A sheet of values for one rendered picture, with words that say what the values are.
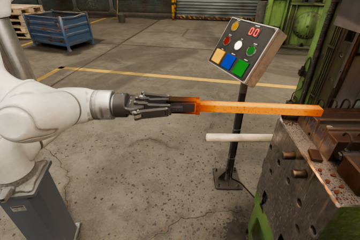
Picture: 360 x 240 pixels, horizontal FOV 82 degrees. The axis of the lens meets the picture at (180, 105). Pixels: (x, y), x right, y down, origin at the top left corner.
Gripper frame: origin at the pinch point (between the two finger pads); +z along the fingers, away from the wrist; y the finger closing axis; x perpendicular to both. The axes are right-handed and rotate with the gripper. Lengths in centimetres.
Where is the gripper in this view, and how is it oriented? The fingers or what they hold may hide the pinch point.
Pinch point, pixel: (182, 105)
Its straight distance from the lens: 61.5
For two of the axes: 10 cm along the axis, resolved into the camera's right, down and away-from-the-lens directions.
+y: -0.2, 5.3, -8.5
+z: 10.0, 0.0, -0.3
